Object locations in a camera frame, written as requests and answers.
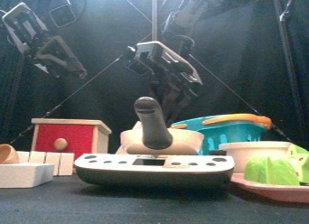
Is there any thin diagonal frame wire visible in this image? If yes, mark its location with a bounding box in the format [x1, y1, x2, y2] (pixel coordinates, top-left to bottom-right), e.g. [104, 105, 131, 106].
[7, 54, 129, 145]
[117, 0, 290, 141]

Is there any green toy lime wedge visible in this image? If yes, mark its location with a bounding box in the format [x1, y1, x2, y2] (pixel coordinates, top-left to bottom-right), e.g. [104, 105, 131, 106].
[242, 156, 302, 187]

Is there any red wooden drawer box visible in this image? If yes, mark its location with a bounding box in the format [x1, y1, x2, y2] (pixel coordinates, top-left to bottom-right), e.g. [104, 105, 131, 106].
[30, 117, 113, 168]

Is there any black side frame pole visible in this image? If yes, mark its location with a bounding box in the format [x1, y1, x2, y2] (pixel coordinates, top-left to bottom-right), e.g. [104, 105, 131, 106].
[271, 0, 309, 145]

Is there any white wooden block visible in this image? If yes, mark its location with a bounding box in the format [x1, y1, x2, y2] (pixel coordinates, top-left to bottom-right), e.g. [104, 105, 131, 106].
[15, 150, 30, 164]
[42, 152, 61, 176]
[57, 152, 76, 177]
[28, 150, 46, 165]

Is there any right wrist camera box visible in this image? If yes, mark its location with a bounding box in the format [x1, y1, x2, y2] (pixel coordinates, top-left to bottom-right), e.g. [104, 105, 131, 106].
[125, 54, 155, 76]

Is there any white and grey toy scale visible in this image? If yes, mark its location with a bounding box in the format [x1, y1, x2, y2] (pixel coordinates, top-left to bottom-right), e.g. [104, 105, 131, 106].
[73, 153, 236, 190]

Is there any vertical metal frame pole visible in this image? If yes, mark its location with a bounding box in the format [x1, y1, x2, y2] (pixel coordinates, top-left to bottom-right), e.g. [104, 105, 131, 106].
[151, 0, 157, 42]

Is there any grey toy pestle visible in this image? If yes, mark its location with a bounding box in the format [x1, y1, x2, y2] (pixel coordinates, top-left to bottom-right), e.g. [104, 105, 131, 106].
[132, 96, 175, 151]

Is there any white flat wooden box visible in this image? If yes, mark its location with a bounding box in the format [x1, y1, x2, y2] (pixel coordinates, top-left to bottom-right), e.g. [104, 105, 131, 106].
[0, 162, 56, 190]

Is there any white plastic cup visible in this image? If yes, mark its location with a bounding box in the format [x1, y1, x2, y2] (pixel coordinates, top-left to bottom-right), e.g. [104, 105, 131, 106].
[217, 140, 292, 174]

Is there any green toy star fruit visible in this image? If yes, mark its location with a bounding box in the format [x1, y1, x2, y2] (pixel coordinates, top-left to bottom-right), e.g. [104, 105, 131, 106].
[286, 144, 309, 184]

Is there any pink toy plate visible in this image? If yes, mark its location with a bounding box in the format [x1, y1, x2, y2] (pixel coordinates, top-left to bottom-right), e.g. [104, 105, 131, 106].
[228, 173, 309, 204]

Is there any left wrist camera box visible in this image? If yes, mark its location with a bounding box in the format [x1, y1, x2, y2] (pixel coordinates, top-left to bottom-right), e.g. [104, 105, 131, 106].
[48, 4, 78, 28]

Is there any white toy mortar bowl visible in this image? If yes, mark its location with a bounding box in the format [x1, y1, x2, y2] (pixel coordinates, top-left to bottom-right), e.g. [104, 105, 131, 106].
[114, 120, 204, 156]

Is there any small wooden bowl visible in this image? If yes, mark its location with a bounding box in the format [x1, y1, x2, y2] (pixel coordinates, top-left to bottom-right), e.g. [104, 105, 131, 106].
[0, 143, 20, 165]

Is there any teal basket with orange handle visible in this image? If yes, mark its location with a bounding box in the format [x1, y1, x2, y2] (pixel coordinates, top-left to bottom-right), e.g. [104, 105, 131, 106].
[169, 113, 274, 156]

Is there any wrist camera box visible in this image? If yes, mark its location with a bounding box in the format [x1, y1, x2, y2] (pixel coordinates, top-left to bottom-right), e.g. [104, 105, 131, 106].
[48, 4, 78, 28]
[125, 54, 155, 76]

